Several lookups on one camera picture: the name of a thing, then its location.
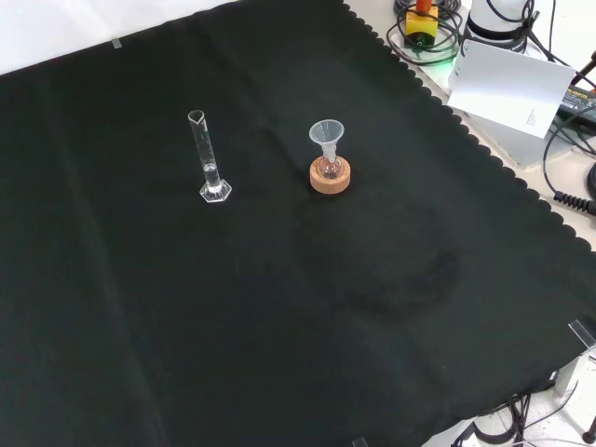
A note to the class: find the grey bench frame leg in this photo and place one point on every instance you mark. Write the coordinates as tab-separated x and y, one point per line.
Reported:
565	377

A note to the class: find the clear glass graduated cylinder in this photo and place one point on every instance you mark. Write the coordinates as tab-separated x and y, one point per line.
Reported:
208	172

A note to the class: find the yellow stop button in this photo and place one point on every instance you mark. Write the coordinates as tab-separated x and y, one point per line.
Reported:
421	28

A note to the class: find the clear plastic funnel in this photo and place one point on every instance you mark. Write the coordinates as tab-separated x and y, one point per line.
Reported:
326	132

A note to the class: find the black bench cloth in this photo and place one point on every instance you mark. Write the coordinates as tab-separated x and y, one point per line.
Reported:
279	279

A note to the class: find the black power adapter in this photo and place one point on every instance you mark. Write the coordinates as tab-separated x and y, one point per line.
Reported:
579	104

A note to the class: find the small round-bottom glass flask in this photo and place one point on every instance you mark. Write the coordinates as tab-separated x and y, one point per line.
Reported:
330	170

